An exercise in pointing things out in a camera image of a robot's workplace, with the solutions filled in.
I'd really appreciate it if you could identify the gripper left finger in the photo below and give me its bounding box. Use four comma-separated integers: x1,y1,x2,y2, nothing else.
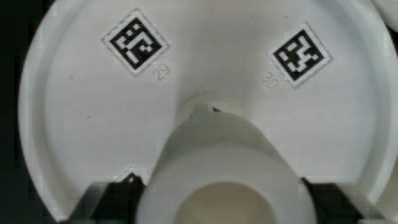
58,179,145,224

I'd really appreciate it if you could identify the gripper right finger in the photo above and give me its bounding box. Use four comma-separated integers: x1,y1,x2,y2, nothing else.
301,178,379,224

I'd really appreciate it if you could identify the white cylindrical table leg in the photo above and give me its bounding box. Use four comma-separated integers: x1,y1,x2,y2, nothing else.
134,93,315,224

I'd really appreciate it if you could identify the white round table top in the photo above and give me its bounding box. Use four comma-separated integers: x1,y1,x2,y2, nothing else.
17,0,398,224

